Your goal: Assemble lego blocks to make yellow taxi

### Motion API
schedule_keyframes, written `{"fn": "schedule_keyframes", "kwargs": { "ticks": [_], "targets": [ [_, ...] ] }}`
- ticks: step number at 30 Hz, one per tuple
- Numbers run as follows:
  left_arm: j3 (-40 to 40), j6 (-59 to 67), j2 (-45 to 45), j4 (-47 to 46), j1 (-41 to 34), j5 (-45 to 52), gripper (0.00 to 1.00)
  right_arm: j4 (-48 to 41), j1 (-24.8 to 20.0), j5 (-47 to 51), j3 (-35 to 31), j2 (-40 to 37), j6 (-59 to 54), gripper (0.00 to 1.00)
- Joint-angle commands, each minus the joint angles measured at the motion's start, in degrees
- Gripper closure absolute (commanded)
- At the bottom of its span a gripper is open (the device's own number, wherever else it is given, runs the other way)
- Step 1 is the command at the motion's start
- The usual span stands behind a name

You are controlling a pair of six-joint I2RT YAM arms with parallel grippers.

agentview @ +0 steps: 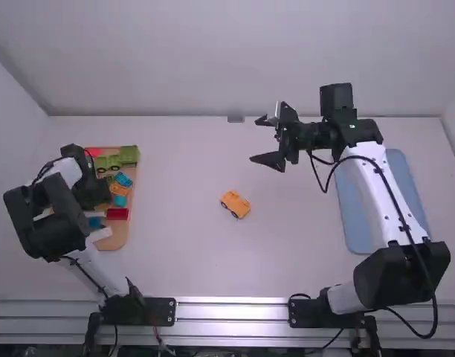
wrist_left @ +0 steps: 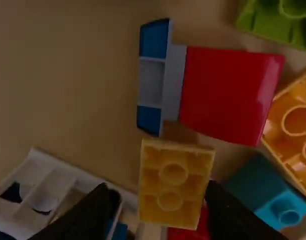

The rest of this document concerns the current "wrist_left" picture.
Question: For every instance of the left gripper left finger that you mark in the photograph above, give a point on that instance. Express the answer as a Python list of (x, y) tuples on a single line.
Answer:
[(88, 217)]

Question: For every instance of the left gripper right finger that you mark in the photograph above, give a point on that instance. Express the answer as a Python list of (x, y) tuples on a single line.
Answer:
[(230, 220)]

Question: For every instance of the yellow toy brick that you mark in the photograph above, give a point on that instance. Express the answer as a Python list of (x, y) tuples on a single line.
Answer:
[(173, 185)]

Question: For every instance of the turquoise toy brick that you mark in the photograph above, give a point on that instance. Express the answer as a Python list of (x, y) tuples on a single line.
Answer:
[(121, 228), (263, 190)]

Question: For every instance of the red toy brick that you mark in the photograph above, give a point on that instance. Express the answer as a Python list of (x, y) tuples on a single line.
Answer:
[(185, 231), (225, 92)]

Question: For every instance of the white toy brick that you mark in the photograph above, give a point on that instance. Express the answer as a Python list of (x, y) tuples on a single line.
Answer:
[(40, 185)]

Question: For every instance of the orange toy brick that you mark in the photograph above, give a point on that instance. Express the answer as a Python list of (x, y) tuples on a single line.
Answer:
[(293, 125)]

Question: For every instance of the tan tray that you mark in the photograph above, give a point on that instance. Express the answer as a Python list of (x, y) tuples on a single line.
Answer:
[(63, 87)]

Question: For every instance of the blue and grey toy brick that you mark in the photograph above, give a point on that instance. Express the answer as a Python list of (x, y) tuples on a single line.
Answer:
[(153, 82)]

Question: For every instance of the green toy brick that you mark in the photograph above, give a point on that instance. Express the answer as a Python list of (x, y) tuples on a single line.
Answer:
[(273, 22)]

